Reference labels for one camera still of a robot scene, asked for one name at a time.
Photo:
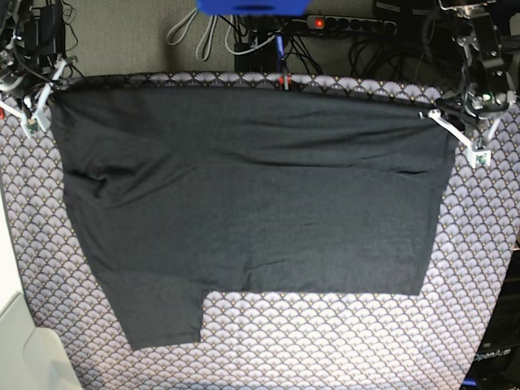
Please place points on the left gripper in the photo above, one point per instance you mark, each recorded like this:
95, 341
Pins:
484, 111

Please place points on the dark grey T-shirt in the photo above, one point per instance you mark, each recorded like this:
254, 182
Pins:
176, 193

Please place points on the blue vertical post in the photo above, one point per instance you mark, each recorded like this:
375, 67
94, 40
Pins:
279, 46

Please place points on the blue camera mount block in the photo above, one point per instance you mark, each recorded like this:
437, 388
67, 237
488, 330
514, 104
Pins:
253, 7

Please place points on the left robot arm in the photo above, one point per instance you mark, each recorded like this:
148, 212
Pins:
486, 90

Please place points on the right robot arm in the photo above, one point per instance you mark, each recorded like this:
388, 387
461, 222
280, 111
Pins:
14, 15

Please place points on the black power adapter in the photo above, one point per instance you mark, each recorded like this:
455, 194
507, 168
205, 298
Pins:
44, 35

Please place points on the black OpenArm box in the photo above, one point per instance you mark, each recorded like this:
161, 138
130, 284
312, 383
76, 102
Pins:
496, 363

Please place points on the red and black clamp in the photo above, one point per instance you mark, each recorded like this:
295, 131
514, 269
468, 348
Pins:
285, 81

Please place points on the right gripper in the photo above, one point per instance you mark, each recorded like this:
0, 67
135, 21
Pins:
19, 80

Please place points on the black power strip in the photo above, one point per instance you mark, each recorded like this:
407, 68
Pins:
342, 24

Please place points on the white plastic bin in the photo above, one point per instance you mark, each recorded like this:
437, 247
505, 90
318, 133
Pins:
31, 357

